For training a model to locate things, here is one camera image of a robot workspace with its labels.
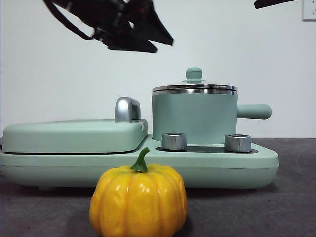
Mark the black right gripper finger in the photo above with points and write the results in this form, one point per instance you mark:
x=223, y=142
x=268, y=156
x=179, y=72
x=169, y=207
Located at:
x=274, y=3

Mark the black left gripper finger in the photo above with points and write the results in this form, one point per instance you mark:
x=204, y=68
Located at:
x=153, y=24
x=128, y=42

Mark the glass lid with green knob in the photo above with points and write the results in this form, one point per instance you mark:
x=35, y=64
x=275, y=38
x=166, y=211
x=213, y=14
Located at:
x=194, y=74

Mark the yellow pumpkin with green stem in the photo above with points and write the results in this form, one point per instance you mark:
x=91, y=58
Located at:
x=138, y=205

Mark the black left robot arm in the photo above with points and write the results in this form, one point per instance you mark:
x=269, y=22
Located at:
x=103, y=7

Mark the silver control knob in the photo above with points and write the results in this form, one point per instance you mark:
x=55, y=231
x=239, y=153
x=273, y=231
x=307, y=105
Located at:
x=174, y=142
x=237, y=143

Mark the mint green breakfast machine base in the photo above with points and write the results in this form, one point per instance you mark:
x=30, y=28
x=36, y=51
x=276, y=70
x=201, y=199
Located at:
x=49, y=170

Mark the white wall socket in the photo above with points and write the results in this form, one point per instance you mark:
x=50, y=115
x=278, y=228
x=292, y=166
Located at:
x=309, y=10

